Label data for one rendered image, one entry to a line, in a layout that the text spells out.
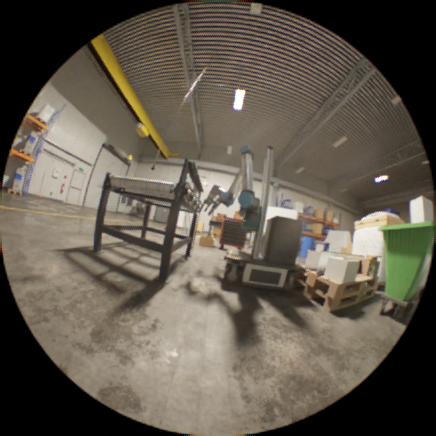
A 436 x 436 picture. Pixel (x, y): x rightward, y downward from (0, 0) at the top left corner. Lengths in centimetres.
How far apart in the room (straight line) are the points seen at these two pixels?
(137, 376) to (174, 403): 16
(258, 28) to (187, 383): 842
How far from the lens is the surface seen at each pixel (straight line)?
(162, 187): 129
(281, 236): 152
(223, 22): 803
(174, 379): 65
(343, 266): 145
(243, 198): 129
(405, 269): 172
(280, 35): 791
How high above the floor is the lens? 59
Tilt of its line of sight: 4 degrees up
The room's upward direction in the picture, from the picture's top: 11 degrees clockwise
